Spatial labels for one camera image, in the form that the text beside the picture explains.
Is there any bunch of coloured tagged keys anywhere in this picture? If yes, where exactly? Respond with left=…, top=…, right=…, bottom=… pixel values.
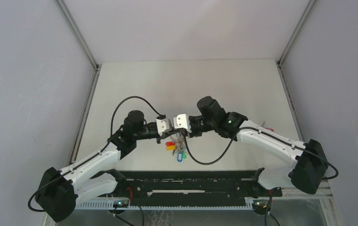
left=165, top=137, right=188, bottom=162

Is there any blue handled metal keyring holder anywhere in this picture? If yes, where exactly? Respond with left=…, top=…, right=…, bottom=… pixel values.
left=170, top=132, right=186, bottom=146

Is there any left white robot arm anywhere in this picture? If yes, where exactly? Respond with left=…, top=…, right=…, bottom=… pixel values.
left=32, top=110, right=177, bottom=222

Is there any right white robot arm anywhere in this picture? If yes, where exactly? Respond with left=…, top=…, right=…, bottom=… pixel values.
left=184, top=96, right=330, bottom=196

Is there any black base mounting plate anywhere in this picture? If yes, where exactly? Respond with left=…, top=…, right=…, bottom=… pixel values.
left=108, top=169, right=283, bottom=206

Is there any red tagged key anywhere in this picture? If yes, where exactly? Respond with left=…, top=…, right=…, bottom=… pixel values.
left=262, top=121, right=274, bottom=132

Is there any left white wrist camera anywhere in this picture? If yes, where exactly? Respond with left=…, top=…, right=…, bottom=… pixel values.
left=156, top=118, right=172, bottom=136

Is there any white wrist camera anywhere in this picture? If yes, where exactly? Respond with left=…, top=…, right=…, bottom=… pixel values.
left=156, top=118, right=172, bottom=136
left=173, top=114, right=191, bottom=133

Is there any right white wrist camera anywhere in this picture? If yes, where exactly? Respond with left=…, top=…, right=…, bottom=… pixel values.
left=173, top=114, right=191, bottom=133

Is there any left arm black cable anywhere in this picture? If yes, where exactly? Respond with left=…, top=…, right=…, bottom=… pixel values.
left=27, top=96, right=167, bottom=213

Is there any aluminium frame rail left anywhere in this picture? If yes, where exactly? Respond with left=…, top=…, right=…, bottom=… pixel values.
left=55, top=0, right=99, bottom=165

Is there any aluminium frame rail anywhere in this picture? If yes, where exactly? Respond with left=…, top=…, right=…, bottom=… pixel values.
left=276, top=0, right=319, bottom=141
left=55, top=0, right=99, bottom=165

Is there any white slotted cable duct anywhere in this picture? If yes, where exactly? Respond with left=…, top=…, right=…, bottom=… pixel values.
left=75, top=199, right=254, bottom=210

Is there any aluminium frame rail right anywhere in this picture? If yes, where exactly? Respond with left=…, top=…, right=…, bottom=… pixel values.
left=276, top=0, right=319, bottom=141

